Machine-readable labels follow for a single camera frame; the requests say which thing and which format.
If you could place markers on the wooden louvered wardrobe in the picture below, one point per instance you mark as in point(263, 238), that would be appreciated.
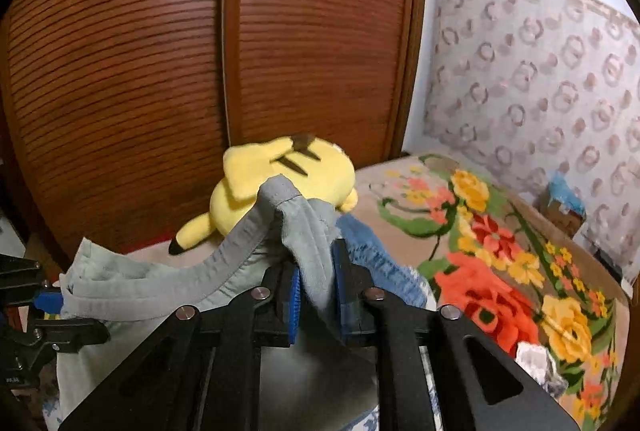
point(150, 61)

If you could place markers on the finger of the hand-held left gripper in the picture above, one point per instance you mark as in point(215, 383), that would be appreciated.
point(50, 302)
point(75, 336)

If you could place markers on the blue plastic bag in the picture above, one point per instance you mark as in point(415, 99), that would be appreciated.
point(567, 191)

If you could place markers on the circle patterned curtain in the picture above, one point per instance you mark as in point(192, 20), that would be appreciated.
point(540, 86)

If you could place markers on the beige flowered blanket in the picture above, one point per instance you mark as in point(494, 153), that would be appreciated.
point(500, 261)

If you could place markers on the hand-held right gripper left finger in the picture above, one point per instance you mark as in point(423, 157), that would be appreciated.
point(292, 306)

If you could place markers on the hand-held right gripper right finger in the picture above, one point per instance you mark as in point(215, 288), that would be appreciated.
point(346, 301)

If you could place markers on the folded blue jeans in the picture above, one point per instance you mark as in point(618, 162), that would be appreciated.
point(380, 266)

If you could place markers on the yellow plush toy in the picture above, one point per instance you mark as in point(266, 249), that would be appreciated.
point(260, 171)

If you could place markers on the small cardboard box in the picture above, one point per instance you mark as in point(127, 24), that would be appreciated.
point(560, 221)

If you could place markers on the grey pants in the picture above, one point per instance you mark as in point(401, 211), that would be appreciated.
point(310, 236)

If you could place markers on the crumpled white paper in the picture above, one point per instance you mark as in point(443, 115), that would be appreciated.
point(537, 361)

